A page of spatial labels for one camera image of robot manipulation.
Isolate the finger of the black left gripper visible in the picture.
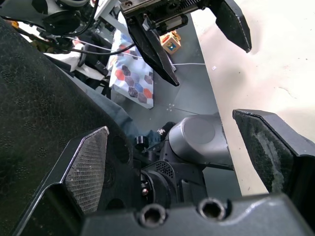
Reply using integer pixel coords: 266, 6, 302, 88
127, 13, 180, 87
209, 0, 252, 54

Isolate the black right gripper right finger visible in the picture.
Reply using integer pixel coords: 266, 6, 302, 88
232, 109, 315, 223

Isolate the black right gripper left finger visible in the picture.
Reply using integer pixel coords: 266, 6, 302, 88
11, 126, 110, 236

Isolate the wooden toy cube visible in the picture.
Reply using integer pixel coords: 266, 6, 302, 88
159, 30, 182, 56

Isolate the hexagon patterned box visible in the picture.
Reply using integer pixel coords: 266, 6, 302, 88
107, 29, 155, 109

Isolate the silver robot waist joint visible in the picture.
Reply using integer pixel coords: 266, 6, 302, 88
168, 115, 234, 170

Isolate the thin white cable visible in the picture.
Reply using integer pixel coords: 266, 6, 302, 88
64, 36, 206, 66

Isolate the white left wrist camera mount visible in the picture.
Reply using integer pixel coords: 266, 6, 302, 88
94, 0, 124, 31

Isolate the black cable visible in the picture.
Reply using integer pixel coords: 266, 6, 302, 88
0, 0, 136, 55

